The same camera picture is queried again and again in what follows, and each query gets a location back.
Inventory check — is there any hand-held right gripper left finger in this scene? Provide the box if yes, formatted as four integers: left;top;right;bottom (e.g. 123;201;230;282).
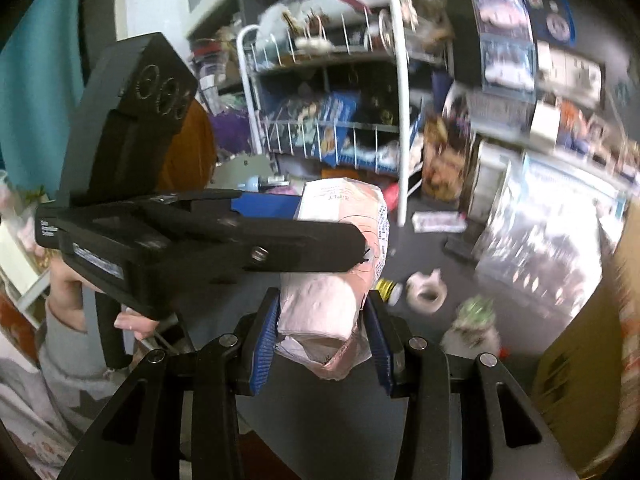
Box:
57;287;281;480

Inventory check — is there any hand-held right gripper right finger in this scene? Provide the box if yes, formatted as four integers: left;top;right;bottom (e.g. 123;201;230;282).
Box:
362;295;583;480

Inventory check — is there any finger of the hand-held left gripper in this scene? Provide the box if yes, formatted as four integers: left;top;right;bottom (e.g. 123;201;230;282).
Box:
150;189;303;221
147;215;366;286

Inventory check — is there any pink tissue pack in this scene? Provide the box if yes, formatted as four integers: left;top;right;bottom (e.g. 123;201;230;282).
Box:
275;177;391;383

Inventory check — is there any green salad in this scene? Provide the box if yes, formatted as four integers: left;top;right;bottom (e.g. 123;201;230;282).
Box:
442;295;503;356

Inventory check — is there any person's left forearm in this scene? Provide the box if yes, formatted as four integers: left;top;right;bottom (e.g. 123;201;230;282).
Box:
37;300;133;406

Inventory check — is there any person's left hand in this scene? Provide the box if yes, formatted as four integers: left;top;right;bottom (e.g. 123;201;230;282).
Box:
47;259;158;343

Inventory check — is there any grey board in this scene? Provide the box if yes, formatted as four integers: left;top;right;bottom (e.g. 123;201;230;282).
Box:
215;155;273;191

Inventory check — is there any white tape roll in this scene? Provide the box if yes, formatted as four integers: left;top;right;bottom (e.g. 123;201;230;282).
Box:
406;269;449;316

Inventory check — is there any purple cloth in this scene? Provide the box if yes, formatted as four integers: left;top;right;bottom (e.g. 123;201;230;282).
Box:
209;110;251;157

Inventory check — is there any teal curtain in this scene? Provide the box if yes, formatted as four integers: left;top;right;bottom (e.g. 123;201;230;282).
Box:
0;0;86;191

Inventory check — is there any blue snack box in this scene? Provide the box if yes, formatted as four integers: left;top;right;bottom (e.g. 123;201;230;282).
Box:
312;91;361;166

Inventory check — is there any black rectangular case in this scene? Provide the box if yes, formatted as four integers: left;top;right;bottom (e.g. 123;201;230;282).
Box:
444;237;481;261

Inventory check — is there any white purple packet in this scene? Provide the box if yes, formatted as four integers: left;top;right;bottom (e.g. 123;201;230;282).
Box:
411;210;468;233

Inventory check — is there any brown snack bag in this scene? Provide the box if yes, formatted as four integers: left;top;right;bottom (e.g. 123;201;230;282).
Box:
422;115;471;201

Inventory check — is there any clear shiny plastic bag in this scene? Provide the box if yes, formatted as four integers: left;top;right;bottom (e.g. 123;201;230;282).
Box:
470;140;628;331

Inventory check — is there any cardboard box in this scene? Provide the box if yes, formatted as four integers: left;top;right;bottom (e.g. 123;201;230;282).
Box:
530;200;640;480

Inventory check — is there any white drawer box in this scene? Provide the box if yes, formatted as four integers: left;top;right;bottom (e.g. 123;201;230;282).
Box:
465;140;511;221

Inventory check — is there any grey patterned clothing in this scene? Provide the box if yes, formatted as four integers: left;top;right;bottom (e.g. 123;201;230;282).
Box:
0;345;101;480

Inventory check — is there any white desk shelf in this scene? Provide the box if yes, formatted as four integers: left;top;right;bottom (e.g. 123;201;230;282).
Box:
470;125;631;211

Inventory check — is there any small white box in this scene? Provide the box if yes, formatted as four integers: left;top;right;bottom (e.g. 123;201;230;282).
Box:
530;102;561;146

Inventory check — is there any holographic photo card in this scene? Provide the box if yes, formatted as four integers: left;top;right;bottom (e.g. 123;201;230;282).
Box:
480;37;538;91
470;0;533;41

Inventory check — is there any white wire rack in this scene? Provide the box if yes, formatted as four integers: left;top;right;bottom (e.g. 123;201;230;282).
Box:
235;0;451;226

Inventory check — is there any blue lanyard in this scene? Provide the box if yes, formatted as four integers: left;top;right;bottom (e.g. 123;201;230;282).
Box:
509;0;577;45

